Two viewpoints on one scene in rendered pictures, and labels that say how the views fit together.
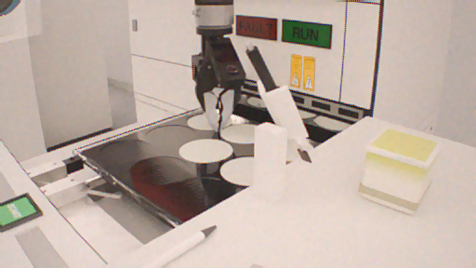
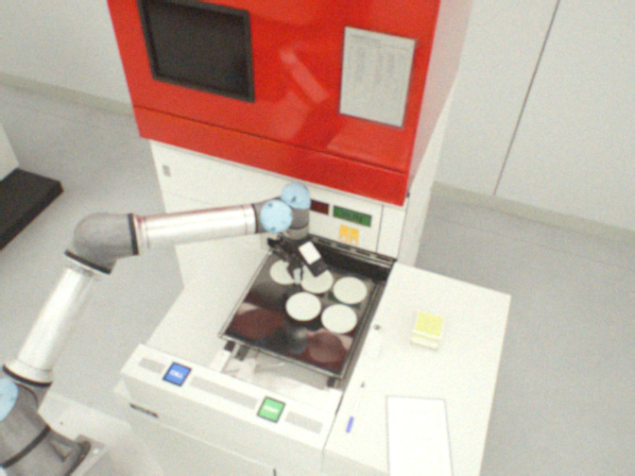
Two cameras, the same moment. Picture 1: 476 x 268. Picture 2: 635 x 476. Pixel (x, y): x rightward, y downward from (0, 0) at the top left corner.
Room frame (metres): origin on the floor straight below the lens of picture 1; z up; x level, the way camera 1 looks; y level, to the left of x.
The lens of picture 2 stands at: (-0.31, 0.43, 2.23)
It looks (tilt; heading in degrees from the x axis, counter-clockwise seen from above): 46 degrees down; 337
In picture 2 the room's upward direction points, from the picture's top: 2 degrees clockwise
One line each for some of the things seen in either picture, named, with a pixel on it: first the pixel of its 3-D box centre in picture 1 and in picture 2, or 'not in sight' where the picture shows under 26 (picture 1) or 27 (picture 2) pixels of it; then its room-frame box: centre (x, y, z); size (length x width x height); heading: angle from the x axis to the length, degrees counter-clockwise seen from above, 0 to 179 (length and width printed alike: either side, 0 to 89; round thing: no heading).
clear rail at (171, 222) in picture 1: (122, 187); (279, 356); (0.49, 0.18, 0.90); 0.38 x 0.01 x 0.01; 47
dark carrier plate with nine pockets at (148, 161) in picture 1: (205, 151); (303, 306); (0.62, 0.06, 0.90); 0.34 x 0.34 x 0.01; 47
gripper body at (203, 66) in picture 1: (213, 56); (294, 245); (0.73, 0.05, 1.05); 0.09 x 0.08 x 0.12; 20
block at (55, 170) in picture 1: (44, 175); (218, 365); (0.52, 0.34, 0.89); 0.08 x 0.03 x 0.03; 137
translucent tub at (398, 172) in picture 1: (400, 169); (427, 331); (0.36, -0.19, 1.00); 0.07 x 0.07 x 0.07; 49
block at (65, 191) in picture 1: (60, 193); (246, 374); (0.47, 0.28, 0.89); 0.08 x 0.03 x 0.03; 137
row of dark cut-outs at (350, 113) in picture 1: (272, 92); (324, 241); (0.79, -0.08, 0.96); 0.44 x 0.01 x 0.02; 47
